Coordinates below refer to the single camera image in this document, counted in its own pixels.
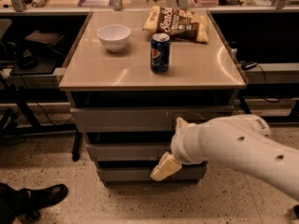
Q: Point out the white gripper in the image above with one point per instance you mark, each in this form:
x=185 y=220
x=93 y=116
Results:
x=179 y=144

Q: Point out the grey drawer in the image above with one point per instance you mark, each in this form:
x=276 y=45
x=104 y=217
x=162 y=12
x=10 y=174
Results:
x=125 y=171
x=127 y=152
x=142 y=119

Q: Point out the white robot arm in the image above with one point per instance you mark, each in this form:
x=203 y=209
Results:
x=240 y=142

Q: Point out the grey top drawer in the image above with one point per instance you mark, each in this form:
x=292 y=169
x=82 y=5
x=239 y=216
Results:
x=142 y=119

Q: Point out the grey bottom drawer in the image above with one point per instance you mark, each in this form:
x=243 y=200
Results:
x=125 y=171

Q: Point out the grey drawer cabinet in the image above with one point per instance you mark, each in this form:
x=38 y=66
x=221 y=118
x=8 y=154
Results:
x=198 y=75

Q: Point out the black table leg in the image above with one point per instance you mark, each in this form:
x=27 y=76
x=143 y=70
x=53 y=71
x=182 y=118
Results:
x=244 y=105

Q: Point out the black stand leg left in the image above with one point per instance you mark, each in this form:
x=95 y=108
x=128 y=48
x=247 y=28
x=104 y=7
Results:
x=76 y=147

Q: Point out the blue Pepsi can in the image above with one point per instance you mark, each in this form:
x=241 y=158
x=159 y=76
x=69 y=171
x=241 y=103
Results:
x=159 y=52

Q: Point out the black power adapter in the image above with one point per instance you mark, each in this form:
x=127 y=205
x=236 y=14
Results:
x=248 y=65

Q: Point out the brown chips bag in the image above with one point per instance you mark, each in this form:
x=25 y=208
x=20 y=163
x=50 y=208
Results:
x=177 y=23

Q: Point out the white bowl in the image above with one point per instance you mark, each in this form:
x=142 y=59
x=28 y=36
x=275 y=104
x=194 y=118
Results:
x=114 y=37

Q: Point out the dark brown box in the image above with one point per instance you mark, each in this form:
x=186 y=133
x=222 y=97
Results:
x=44 y=44

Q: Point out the black shoe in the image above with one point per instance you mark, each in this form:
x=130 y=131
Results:
x=42 y=198

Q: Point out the black headphones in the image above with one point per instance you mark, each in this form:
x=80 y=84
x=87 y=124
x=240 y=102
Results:
x=24 y=58

